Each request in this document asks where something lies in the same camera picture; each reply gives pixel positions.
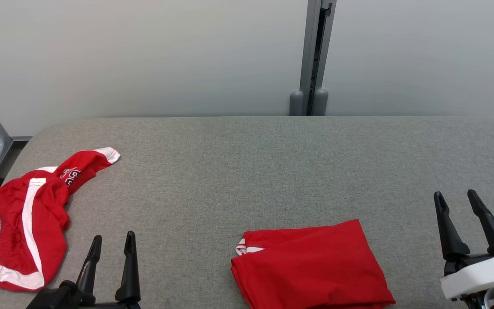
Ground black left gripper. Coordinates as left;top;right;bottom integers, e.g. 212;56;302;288
26;230;142;309

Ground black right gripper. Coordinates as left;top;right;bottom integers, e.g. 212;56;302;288
434;189;494;276

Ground red shorts white side stripe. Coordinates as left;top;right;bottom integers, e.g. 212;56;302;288
0;147;121;293

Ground red basketball jersey black numbers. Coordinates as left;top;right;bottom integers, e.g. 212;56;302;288
231;219;397;309

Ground grey partition joining post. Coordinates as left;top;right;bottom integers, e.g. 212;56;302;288
289;0;337;117

